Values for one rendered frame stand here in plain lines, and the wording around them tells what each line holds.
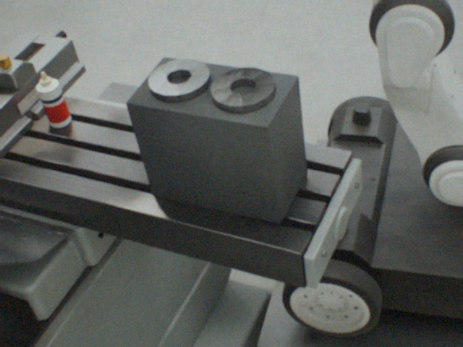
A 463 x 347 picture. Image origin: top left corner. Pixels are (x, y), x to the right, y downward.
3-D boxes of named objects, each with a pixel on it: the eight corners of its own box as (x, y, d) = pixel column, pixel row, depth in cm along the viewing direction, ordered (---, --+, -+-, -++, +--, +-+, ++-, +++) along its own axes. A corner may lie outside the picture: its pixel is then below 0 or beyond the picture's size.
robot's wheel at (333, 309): (383, 324, 155) (383, 263, 142) (380, 344, 152) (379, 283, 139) (290, 311, 161) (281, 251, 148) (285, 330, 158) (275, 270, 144)
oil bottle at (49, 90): (58, 113, 137) (40, 63, 130) (76, 116, 135) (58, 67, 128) (45, 126, 135) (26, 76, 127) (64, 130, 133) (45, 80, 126)
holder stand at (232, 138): (185, 147, 125) (161, 48, 111) (308, 171, 116) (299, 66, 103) (151, 196, 117) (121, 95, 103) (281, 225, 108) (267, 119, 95)
